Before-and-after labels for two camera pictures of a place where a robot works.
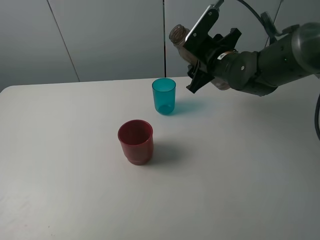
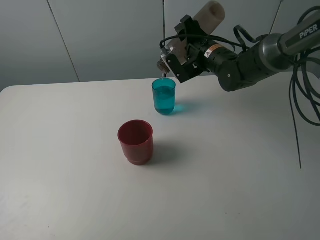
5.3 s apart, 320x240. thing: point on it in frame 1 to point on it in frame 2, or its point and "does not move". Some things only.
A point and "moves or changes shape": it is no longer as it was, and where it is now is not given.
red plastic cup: [136, 137] does not move
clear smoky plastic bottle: [178, 34] moves or changes shape
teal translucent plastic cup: [164, 91] does not move
